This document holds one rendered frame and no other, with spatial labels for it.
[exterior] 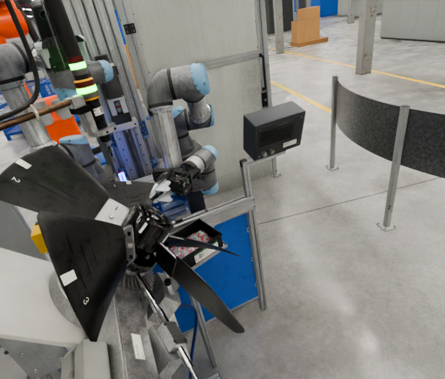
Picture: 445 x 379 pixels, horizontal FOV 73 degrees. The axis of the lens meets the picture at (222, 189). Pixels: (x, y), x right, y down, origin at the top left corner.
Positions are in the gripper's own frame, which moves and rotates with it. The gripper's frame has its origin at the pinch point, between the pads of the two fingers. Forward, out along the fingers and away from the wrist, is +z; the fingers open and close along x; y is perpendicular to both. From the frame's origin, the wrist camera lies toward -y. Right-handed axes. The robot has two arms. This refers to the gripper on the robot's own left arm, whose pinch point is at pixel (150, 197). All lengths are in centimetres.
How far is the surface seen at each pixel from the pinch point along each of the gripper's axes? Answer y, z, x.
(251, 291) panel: 14, -46, 97
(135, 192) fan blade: -5.7, 0.9, -0.8
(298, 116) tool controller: 28, -69, -6
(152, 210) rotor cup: 11.6, 11.3, -6.6
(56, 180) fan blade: -6.4, 23.0, -19.0
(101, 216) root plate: 4.0, 21.2, -9.6
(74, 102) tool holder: 1.3, 16.1, -37.1
